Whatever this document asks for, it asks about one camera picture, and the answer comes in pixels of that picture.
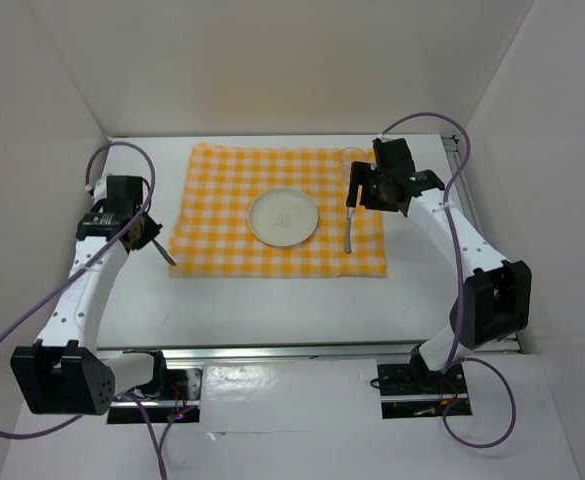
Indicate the silver fork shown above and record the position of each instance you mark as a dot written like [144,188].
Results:
[164,253]

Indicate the silver spoon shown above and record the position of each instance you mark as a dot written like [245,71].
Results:
[347,246]

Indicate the aluminium rail frame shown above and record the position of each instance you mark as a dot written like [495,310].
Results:
[223,317]

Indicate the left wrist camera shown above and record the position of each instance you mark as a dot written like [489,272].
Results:
[117,193]

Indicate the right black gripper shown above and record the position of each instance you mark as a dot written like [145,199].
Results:
[361,174]

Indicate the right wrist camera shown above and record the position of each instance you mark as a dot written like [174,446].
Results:
[393,156]

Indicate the yellow white checkered cloth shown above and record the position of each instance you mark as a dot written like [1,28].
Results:
[211,236]

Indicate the cream round plate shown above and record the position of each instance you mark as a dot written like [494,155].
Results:
[283,217]

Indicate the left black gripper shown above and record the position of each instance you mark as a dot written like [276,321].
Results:
[152,230]

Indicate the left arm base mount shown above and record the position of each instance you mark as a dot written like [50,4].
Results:
[176,400]

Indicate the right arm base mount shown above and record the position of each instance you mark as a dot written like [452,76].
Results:
[404,396]

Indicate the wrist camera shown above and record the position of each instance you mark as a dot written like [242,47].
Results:
[117,193]
[393,156]

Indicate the clear plastic cup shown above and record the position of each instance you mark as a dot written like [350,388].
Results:
[348,156]

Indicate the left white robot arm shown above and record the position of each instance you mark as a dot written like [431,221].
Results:
[61,373]

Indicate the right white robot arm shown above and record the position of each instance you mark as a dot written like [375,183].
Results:
[493,293]

